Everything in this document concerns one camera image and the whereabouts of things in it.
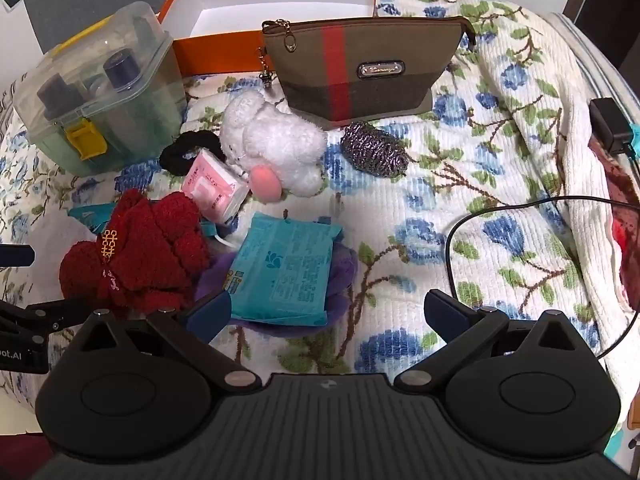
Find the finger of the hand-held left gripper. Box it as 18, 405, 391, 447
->
0, 244, 36, 267
0, 296, 99, 335

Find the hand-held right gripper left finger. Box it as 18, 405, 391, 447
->
75, 290, 263, 394

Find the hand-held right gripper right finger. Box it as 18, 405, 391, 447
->
394, 289, 583, 393

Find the teal wet wipes packet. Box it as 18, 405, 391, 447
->
226, 211, 345, 326

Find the red fuzzy plush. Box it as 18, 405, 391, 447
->
59, 189, 211, 313

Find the purple fleece cloth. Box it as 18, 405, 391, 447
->
192, 242, 360, 331

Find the pink tissue pack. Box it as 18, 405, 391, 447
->
180, 150, 251, 223

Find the black hair scrunchie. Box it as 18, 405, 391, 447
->
159, 130, 226, 176

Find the steel wool scrubber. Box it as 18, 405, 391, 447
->
340, 121, 411, 178

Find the white plush toy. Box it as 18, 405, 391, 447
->
219, 94, 328, 203

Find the orange cardboard box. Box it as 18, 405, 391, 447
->
157, 0, 378, 78

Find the floral knit blanket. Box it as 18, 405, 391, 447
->
0, 0, 640, 461

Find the clear plastic storage container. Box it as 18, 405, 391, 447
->
12, 1, 188, 178

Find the dark red cloth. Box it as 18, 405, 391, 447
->
587, 135, 640, 311

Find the black power adapter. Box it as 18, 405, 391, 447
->
589, 97, 635, 157

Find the olive pouch with red stripe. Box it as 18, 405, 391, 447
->
260, 15, 478, 128

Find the black cable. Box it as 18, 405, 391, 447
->
446, 147, 640, 361

